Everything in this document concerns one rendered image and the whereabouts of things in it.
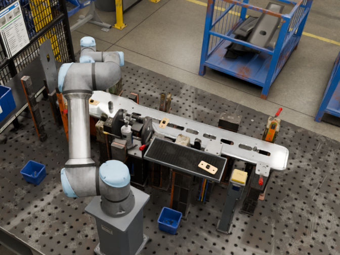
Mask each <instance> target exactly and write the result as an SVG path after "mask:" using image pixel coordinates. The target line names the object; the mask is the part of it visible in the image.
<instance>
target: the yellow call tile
mask: <svg viewBox="0 0 340 255"><path fill-rule="evenodd" d="M246 176H247V173H246V172H243V171H240V170H237V169H235V170H234V173H233V176H232V180H233V181H237V182H240V183H243V184H244V183H245V179H246Z"/></svg>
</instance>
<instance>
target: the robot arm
mask: <svg viewBox="0 0 340 255"><path fill-rule="evenodd" d="M80 45H81V55H80V63H74V62H72V63H65V64H63V65H62V66H61V67H60V70H59V76H58V88H59V91H60V92H62V93H63V97H64V98H65V99H66V100H67V115H68V146H69V160H68V161H67V162H66V163H65V168H63V169H62V170H61V182H62V187H63V190H64V193H65V195H66V196H68V197H85V196H101V197H100V206H101V210H102V211H103V213H105V214H106V215H108V216H110V217H113V218H120V217H124V216H126V215H128V214H129V213H130V212H131V211H132V210H133V208H134V206H135V196H134V194H133V192H132V190H131V187H130V179H131V177H130V173H129V169H128V167H127V166H126V165H125V164H124V163H122V162H121V161H118V160H109V161H106V162H105V163H103V164H102V165H101V166H97V167H95V162H94V161H93V160H92V159H91V144H90V115H89V99H90V97H91V96H92V94H94V91H102V90H106V89H108V88H110V87H112V86H114V85H115V84H116V83H118V81H119V80H120V78H121V67H120V66H123V65H124V57H123V52H118V51H116V52H96V44H95V40H94V39H93V38H92V37H83V38H82V39H81V40H80Z"/></svg>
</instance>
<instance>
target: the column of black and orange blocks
mask: <svg viewBox="0 0 340 255"><path fill-rule="evenodd" d="M21 83H22V86H23V90H24V93H25V96H26V99H27V103H28V106H29V109H30V112H31V116H32V119H33V122H34V125H35V128H36V132H37V135H38V138H39V140H40V141H41V142H43V143H44V141H45V140H46V139H47V138H48V136H47V133H44V131H45V129H44V125H43V121H42V118H41V114H40V111H39V108H38V105H37V102H36V98H35V93H34V90H33V87H32V82H31V79H30V76H23V77H22V78H21Z"/></svg>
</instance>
